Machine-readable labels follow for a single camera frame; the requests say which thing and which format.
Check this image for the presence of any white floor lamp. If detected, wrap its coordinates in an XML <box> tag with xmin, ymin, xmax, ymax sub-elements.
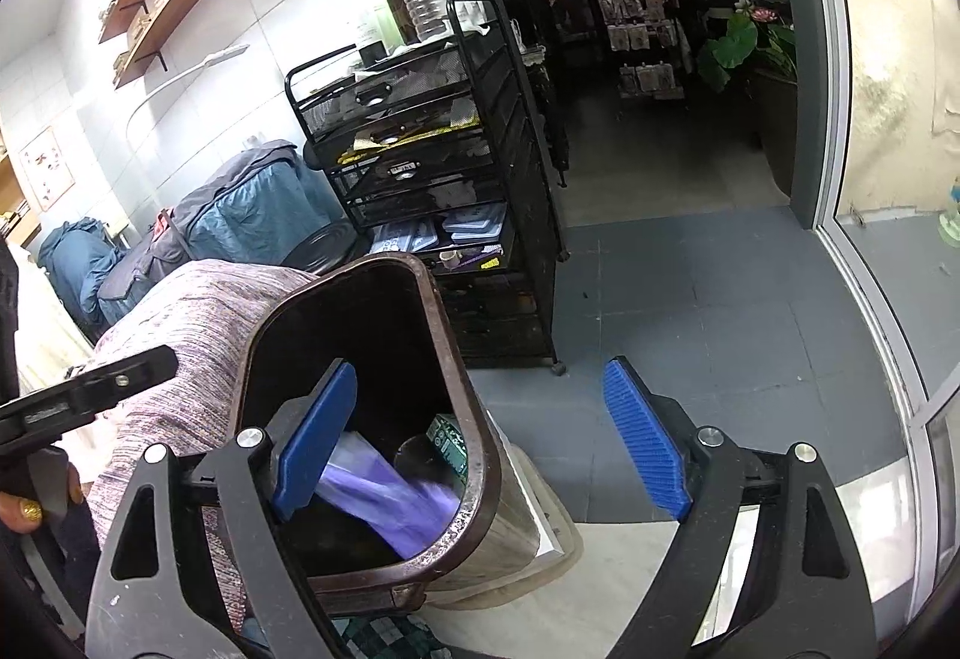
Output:
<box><xmin>127</xmin><ymin>44</ymin><xmax>249</xmax><ymax>122</ymax></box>

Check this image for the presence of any black round stool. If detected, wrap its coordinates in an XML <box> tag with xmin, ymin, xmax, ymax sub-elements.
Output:
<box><xmin>283</xmin><ymin>218</ymin><xmax>370</xmax><ymax>275</ymax></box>

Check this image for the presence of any dark brown bottle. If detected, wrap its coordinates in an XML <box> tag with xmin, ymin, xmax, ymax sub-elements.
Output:
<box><xmin>387</xmin><ymin>0</ymin><xmax>418</xmax><ymax>46</ymax></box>

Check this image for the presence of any purple plastic bag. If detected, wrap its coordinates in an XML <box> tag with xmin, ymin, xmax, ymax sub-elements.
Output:
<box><xmin>316</xmin><ymin>432</ymin><xmax>460</xmax><ymax>560</ymax></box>

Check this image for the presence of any purple striped bed cover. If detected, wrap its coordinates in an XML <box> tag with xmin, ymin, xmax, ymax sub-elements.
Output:
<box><xmin>85</xmin><ymin>257</ymin><xmax>317</xmax><ymax>638</ymax></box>

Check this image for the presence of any dark blue cloth pile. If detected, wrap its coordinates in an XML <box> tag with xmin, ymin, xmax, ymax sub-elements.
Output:
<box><xmin>37</xmin><ymin>217</ymin><xmax>125</xmax><ymax>340</ymax></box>

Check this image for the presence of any brown trash bin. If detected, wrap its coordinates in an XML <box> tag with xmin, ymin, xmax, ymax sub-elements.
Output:
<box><xmin>231</xmin><ymin>253</ymin><xmax>540</xmax><ymax>615</ymax></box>

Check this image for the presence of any green box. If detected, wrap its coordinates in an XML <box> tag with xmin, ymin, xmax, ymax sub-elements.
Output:
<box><xmin>427</xmin><ymin>414</ymin><xmax>469</xmax><ymax>482</ymax></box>

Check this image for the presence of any left hand dark glove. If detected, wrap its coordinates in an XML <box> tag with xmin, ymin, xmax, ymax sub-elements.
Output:
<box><xmin>0</xmin><ymin>464</ymin><xmax>85</xmax><ymax>534</ymax></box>

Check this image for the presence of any wall poster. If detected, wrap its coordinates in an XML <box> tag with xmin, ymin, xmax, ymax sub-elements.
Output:
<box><xmin>21</xmin><ymin>126</ymin><xmax>75</xmax><ymax>212</ymax></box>

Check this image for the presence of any black wire trolley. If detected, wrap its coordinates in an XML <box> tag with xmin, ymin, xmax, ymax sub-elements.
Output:
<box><xmin>285</xmin><ymin>0</ymin><xmax>568</xmax><ymax>375</ymax></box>

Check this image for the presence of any potted plant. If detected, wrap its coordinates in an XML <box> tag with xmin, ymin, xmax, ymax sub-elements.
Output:
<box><xmin>708</xmin><ymin>0</ymin><xmax>797</xmax><ymax>88</ymax></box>

